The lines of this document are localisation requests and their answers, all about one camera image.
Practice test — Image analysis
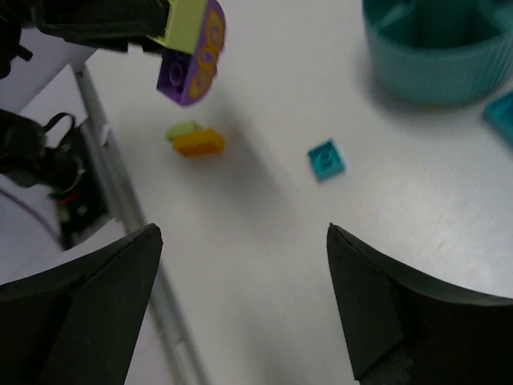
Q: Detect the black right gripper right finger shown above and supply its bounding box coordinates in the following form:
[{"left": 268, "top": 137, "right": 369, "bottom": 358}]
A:
[{"left": 327, "top": 225, "right": 512, "bottom": 384}]

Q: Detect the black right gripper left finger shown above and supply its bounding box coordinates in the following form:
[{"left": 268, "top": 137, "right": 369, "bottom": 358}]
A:
[{"left": 1, "top": 224, "right": 163, "bottom": 384}]

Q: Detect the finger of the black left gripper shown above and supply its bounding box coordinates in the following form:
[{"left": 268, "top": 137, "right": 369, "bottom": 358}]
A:
[{"left": 32, "top": 0, "right": 171, "bottom": 52}]

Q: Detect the lime green lego brick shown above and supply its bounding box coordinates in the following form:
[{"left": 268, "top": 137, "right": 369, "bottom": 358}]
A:
[{"left": 147, "top": 0, "right": 207, "bottom": 55}]

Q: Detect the purple round lego brick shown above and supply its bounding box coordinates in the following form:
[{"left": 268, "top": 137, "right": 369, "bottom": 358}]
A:
[{"left": 156, "top": 0, "right": 226, "bottom": 107}]

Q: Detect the light green small lego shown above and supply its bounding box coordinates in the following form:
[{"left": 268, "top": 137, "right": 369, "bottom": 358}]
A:
[{"left": 165, "top": 120, "right": 203, "bottom": 142}]

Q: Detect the yellow-orange long lego brick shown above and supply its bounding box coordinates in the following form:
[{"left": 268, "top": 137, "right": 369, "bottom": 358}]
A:
[{"left": 172, "top": 128, "right": 225, "bottom": 157}]

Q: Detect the small teal square lego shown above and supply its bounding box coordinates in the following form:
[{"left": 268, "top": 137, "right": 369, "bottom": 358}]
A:
[{"left": 307, "top": 139, "right": 345, "bottom": 182}]

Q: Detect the teal long lego brick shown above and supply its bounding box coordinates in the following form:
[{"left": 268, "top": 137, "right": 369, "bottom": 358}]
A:
[{"left": 483, "top": 91, "right": 513, "bottom": 148}]

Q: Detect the teal round divided container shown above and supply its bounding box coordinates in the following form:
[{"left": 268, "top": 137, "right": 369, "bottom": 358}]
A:
[{"left": 362, "top": 1, "right": 512, "bottom": 104}]

